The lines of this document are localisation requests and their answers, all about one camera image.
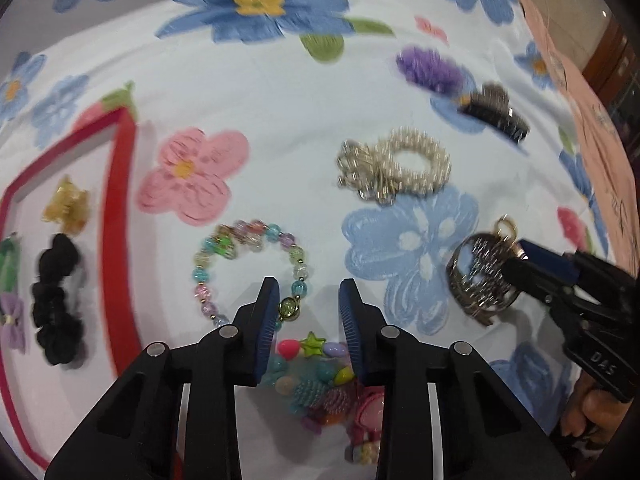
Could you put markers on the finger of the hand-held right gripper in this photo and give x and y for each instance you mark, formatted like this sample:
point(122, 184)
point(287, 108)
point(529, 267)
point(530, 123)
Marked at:
point(525, 277)
point(550, 260)

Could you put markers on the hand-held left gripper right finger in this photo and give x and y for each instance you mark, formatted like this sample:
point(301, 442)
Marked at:
point(352, 330)

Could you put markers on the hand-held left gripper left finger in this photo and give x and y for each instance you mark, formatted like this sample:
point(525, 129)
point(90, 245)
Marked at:
point(265, 330)

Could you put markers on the dark metal bangle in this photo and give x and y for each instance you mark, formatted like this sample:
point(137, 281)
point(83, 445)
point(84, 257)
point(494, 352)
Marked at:
point(460, 290)

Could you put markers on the red jewelry tray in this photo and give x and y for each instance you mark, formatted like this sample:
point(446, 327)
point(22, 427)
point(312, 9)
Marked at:
point(122, 240)

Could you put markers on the person's right hand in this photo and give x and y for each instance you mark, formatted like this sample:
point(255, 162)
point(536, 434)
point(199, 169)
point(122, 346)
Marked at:
point(590, 410)

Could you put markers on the pink printed blanket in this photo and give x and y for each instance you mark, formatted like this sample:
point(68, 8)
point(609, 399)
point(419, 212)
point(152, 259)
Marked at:
point(590, 110)

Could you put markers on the pearl scrunchie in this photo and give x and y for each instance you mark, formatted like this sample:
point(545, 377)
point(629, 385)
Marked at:
point(420, 160)

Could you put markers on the black hair claw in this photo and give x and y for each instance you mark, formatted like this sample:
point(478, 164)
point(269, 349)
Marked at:
point(492, 110)

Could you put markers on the floral bed sheet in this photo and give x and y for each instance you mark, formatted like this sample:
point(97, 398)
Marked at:
point(280, 125)

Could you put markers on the black scrunchie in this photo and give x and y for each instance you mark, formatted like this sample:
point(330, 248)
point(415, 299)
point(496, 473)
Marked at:
point(57, 300)

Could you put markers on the brown wooden furniture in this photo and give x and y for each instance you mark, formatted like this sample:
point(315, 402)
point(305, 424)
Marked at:
point(615, 60)

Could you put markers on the purple flower hair piece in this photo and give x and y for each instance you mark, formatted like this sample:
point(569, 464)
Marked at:
point(432, 67)

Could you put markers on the yellow hair claw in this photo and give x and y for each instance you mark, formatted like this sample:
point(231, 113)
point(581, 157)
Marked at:
point(65, 205)

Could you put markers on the purple bow hair clip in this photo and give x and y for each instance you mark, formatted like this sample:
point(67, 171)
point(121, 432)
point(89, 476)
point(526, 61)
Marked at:
point(12, 317)

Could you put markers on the green braided hair clip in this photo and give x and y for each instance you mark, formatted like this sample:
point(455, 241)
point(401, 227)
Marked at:
point(7, 265)

